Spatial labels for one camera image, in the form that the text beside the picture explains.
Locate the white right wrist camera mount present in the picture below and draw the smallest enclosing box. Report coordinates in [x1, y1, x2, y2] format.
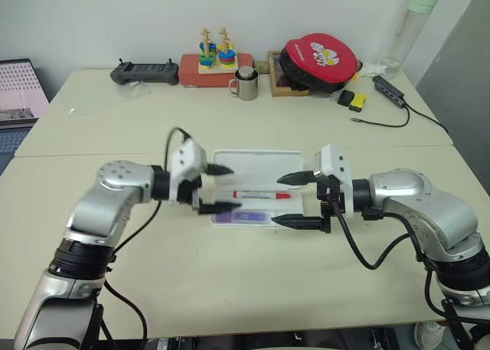
[313, 143, 352, 218]

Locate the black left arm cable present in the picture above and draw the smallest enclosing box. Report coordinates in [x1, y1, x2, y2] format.
[101, 126, 194, 350]

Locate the white crumpled tissue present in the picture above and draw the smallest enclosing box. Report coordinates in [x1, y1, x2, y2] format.
[357, 60, 386, 79]

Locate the red table tennis case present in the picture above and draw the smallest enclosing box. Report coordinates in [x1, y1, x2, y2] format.
[278, 32, 359, 95]

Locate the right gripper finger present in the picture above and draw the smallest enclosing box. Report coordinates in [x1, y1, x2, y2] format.
[270, 214, 325, 232]
[276, 170, 317, 187]

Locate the grey laptop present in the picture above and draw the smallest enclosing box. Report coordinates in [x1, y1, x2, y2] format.
[0, 57, 51, 175]

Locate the white rectangular tray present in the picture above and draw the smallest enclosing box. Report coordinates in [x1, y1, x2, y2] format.
[209, 149, 305, 232]

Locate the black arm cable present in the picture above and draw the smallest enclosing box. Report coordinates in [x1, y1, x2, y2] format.
[328, 196, 423, 271]
[101, 126, 194, 350]

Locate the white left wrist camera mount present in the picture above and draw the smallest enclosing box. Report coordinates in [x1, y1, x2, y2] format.
[169, 139, 210, 204]

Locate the steel mug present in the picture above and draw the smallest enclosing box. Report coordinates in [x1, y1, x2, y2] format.
[228, 67, 261, 103]

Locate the grey usb hub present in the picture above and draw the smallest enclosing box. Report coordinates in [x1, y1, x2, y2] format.
[372, 74, 407, 108]

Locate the black usb hub cable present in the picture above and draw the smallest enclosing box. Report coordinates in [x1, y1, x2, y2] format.
[349, 100, 449, 135]

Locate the wooden colourful stacking toy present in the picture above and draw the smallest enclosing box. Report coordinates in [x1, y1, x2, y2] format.
[197, 26, 240, 76]

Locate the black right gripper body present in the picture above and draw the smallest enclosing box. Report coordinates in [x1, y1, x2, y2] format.
[315, 173, 345, 235]

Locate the red rectangular box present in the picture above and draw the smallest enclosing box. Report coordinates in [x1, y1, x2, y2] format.
[178, 52, 256, 90]

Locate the clear bottle green lid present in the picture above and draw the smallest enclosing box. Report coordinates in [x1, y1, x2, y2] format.
[380, 0, 442, 80]

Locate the wooden frame tray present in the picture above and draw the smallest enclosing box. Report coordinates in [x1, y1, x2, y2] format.
[267, 50, 312, 98]

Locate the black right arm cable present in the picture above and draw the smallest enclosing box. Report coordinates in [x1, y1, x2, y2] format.
[328, 196, 423, 271]

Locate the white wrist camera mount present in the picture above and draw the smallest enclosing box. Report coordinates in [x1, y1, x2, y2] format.
[169, 139, 210, 204]
[313, 143, 352, 218]

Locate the yellow black eraser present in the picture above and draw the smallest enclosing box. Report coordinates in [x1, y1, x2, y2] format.
[348, 92, 368, 112]

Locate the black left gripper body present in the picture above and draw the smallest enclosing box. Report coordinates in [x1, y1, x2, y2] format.
[177, 175, 204, 214]

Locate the clear plastic bag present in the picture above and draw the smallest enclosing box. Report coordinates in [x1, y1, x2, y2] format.
[117, 82, 152, 99]

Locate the red marker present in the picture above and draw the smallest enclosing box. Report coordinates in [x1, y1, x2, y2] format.
[232, 190, 292, 201]

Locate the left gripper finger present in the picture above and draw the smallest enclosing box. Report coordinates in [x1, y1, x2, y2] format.
[198, 201, 243, 216]
[206, 162, 236, 178]

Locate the white shoe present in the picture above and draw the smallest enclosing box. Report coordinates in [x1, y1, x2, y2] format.
[414, 319, 447, 349]

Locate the black remote controller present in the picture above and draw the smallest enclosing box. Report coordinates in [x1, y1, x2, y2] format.
[109, 57, 181, 87]

